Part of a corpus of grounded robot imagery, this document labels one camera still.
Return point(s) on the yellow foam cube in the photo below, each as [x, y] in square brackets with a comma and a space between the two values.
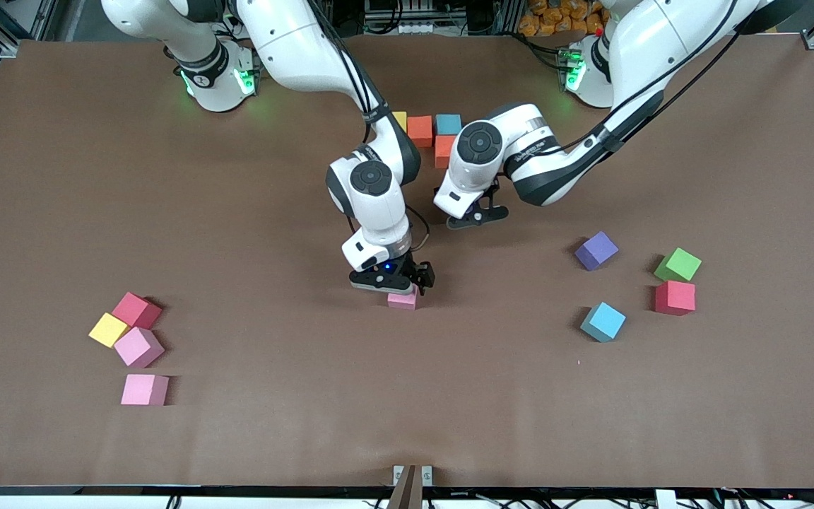
[108, 329]
[400, 120]

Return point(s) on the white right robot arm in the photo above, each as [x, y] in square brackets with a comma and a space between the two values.
[372, 212]

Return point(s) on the pink foam cube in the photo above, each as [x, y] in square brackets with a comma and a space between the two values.
[401, 302]
[144, 389]
[138, 346]

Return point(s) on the small metal mounting bracket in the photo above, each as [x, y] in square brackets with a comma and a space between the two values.
[412, 488]

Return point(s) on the small white connector box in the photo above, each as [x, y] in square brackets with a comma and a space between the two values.
[665, 499]

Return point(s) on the purple foam cube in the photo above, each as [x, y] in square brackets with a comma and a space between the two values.
[596, 251]

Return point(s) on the white socket strip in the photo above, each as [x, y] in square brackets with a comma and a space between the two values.
[414, 28]

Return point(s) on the orange foam cube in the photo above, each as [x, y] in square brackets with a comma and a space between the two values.
[442, 148]
[420, 131]

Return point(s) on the bag of orange items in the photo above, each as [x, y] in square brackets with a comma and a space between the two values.
[555, 18]

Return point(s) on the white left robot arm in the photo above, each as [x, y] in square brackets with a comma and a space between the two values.
[470, 177]

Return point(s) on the crimson foam cube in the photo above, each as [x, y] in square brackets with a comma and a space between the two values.
[136, 309]

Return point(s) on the green foam cube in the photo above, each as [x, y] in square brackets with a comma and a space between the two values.
[678, 264]

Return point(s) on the blue foam cube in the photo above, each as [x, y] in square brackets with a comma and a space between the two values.
[448, 124]
[603, 322]

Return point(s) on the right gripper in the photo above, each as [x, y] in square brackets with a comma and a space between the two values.
[410, 269]

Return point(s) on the red foam cube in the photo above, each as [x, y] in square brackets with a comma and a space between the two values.
[675, 297]

